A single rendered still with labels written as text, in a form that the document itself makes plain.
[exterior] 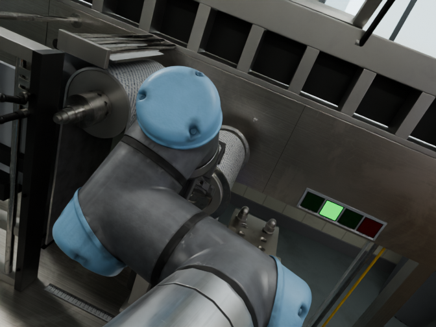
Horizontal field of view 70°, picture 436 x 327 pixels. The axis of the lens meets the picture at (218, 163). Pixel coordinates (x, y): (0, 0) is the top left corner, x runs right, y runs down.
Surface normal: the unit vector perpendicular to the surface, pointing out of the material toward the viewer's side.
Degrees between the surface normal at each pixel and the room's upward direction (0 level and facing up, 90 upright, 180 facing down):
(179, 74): 51
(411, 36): 90
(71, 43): 90
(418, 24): 90
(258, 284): 30
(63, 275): 0
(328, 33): 90
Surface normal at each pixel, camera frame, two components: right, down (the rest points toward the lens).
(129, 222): -0.20, -0.29
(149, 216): -0.01, -0.53
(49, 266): 0.33, -0.84
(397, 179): -0.25, 0.36
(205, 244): 0.11, -0.69
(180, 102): 0.03, -0.25
